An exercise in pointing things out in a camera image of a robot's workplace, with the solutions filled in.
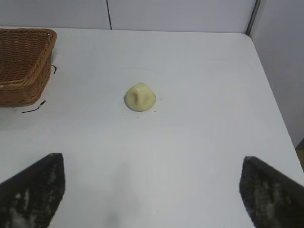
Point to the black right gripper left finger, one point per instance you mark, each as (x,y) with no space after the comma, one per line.
(33,194)

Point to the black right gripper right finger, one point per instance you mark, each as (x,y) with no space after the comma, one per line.
(273,197)

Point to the yellow round fruit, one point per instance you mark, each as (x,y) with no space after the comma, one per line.
(140,98)

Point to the brown woven wicker basket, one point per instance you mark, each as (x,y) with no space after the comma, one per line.
(21,61)

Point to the grey partition corner post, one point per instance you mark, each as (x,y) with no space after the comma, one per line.
(252,19)

